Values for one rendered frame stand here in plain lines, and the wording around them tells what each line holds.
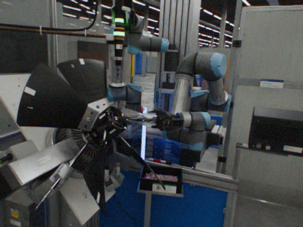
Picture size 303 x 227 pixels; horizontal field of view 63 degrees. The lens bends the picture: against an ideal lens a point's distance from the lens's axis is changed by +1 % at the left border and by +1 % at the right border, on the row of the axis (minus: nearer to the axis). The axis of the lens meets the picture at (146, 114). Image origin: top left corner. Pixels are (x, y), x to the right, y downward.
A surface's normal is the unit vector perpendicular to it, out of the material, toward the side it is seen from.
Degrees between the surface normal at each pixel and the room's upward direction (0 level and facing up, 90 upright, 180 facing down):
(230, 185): 90
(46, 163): 50
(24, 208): 90
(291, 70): 89
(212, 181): 90
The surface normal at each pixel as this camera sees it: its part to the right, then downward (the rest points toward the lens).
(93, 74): 0.29, -0.51
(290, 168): -0.36, 0.18
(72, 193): 0.75, -0.53
